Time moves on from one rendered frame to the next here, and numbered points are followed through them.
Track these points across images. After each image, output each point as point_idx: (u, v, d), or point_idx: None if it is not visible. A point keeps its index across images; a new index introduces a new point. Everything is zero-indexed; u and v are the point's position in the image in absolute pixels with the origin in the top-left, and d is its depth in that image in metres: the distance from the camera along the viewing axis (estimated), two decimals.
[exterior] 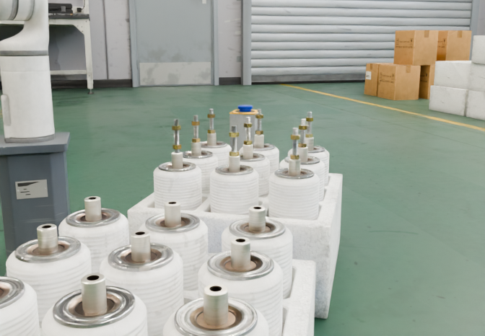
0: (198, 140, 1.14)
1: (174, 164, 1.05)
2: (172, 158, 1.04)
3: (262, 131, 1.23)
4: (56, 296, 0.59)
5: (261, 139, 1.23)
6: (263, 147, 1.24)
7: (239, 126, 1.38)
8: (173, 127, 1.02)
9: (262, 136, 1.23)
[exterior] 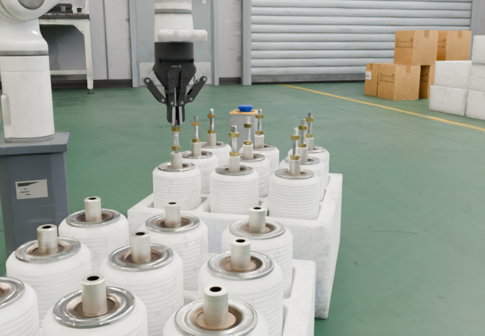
0: (198, 140, 1.14)
1: (173, 164, 1.05)
2: (171, 158, 1.04)
3: (262, 131, 1.23)
4: (56, 297, 0.59)
5: (261, 139, 1.23)
6: (263, 147, 1.24)
7: (239, 126, 1.38)
8: (175, 127, 1.04)
9: (262, 136, 1.23)
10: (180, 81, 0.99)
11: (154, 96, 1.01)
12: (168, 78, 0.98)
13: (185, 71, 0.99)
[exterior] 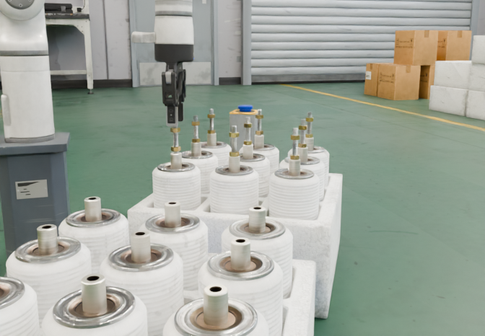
0: (198, 140, 1.14)
1: (174, 166, 1.03)
2: (180, 158, 1.03)
3: (262, 131, 1.23)
4: (56, 297, 0.59)
5: (261, 139, 1.23)
6: (263, 147, 1.24)
7: (239, 126, 1.38)
8: (171, 129, 1.02)
9: (262, 136, 1.23)
10: None
11: None
12: None
13: None
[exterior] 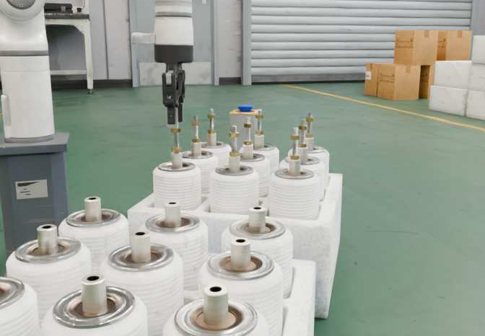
0: (198, 140, 1.14)
1: (171, 165, 1.04)
2: (175, 158, 1.03)
3: (262, 131, 1.23)
4: (56, 297, 0.59)
5: (261, 139, 1.23)
6: (263, 147, 1.24)
7: (239, 126, 1.38)
8: (171, 129, 1.03)
9: (262, 136, 1.23)
10: None
11: None
12: None
13: None
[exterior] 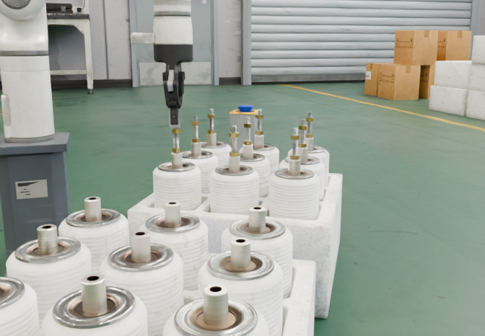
0: (198, 140, 1.14)
1: (172, 166, 1.04)
2: (178, 158, 1.03)
3: (262, 131, 1.23)
4: (56, 297, 0.59)
5: (261, 139, 1.23)
6: (263, 147, 1.24)
7: (239, 126, 1.38)
8: (171, 130, 1.03)
9: (262, 136, 1.23)
10: None
11: (181, 96, 1.06)
12: None
13: (162, 73, 0.99)
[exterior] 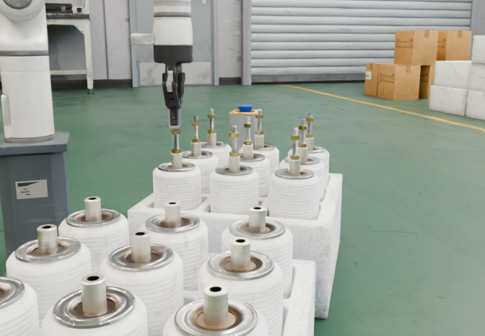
0: (198, 140, 1.14)
1: (173, 166, 1.03)
2: (180, 158, 1.03)
3: (262, 131, 1.23)
4: (56, 297, 0.59)
5: (261, 139, 1.23)
6: (263, 147, 1.24)
7: (239, 126, 1.38)
8: (172, 130, 1.03)
9: (262, 136, 1.23)
10: None
11: (181, 96, 1.05)
12: None
13: (162, 73, 0.99)
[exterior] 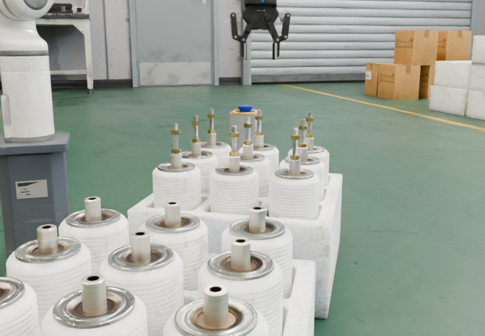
0: (198, 140, 1.14)
1: (171, 165, 1.04)
2: (172, 158, 1.03)
3: (261, 133, 1.23)
4: (56, 297, 0.59)
5: (258, 139, 1.23)
6: (263, 148, 1.24)
7: (239, 126, 1.38)
8: (179, 131, 1.02)
9: (260, 137, 1.23)
10: None
11: (288, 32, 1.18)
12: None
13: None
